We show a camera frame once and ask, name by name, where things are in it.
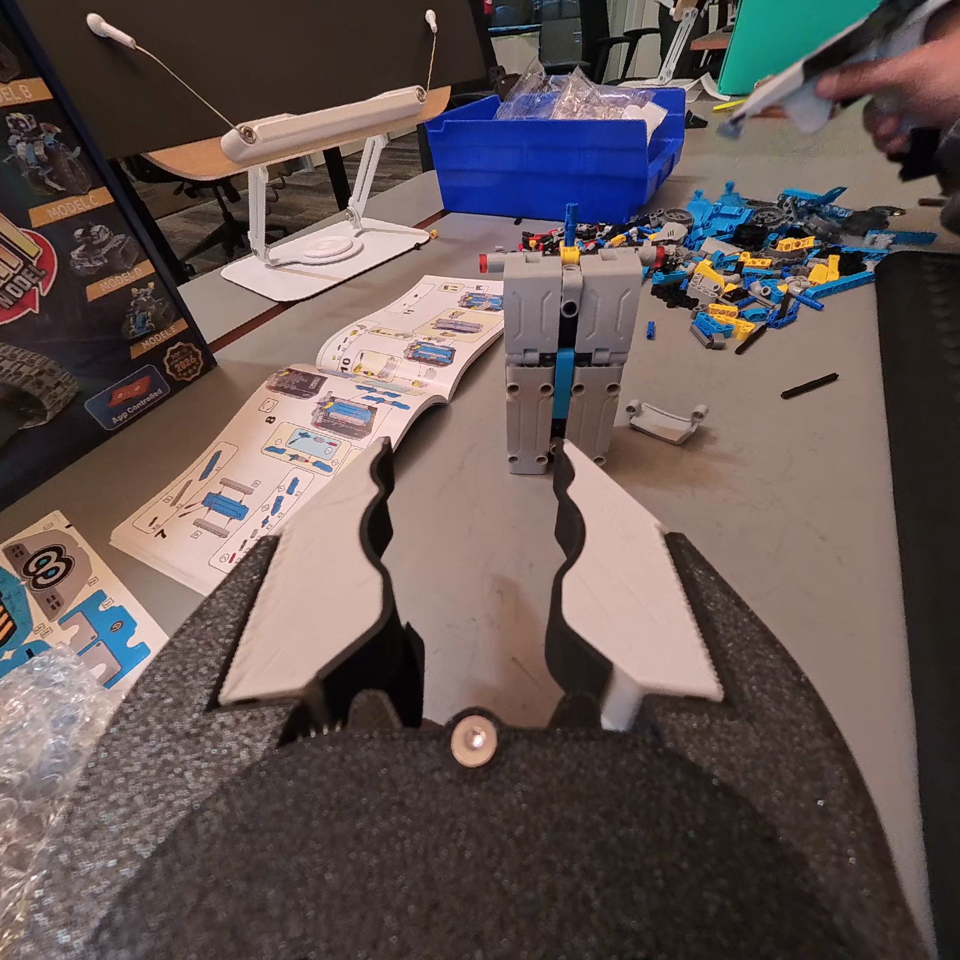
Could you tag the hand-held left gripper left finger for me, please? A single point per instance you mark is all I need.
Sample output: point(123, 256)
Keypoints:
point(308, 630)

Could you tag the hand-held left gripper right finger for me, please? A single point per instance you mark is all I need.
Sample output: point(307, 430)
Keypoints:
point(638, 615)

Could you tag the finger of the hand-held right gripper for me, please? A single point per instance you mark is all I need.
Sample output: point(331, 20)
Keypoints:
point(788, 105)
point(840, 45)

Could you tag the grey blue toy brick assembly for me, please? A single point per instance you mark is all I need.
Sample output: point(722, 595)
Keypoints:
point(533, 315)

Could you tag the grey desk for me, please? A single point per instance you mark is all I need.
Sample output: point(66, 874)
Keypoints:
point(750, 495)

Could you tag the white desk stand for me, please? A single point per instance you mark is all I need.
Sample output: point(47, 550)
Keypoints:
point(323, 123)

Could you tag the person's right hand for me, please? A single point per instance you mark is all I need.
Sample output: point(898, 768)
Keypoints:
point(900, 83)

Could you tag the teal board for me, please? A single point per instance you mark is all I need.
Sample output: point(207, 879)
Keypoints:
point(765, 45)

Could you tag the pile of small toy bricks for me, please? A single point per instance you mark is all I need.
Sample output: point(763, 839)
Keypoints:
point(750, 278)

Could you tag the brick instruction booklet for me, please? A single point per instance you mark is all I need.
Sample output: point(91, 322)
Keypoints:
point(300, 420)

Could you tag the clear plastic bags of bricks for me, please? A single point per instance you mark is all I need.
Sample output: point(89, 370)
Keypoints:
point(578, 93)

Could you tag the blue plastic bin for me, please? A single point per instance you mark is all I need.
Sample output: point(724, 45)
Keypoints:
point(555, 173)

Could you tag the blue sticker sheet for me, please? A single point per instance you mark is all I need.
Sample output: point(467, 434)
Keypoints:
point(60, 585)

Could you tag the black toy brick axle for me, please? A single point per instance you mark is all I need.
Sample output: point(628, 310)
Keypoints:
point(810, 386)

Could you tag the crumpled clear plastic bag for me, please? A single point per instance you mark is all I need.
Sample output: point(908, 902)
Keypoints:
point(45, 780)

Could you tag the toy robot kit box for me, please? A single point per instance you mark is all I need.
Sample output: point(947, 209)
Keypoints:
point(90, 300)

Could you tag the tan board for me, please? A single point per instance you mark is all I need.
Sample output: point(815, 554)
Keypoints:
point(195, 158)

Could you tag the black partition board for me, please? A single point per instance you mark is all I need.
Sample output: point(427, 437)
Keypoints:
point(270, 60)

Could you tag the grey toy brick bracket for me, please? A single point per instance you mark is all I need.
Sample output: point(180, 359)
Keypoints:
point(675, 435)

